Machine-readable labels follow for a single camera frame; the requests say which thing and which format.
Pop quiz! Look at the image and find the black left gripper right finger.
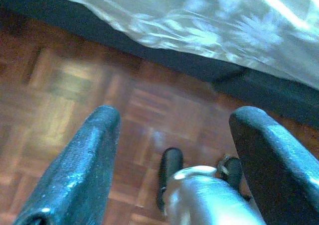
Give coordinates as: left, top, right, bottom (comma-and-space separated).
228, 106, 319, 225

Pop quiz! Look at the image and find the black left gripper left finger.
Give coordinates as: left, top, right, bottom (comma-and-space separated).
13, 105, 121, 225

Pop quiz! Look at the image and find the dark bed base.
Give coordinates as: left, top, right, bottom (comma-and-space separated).
0, 0, 319, 131

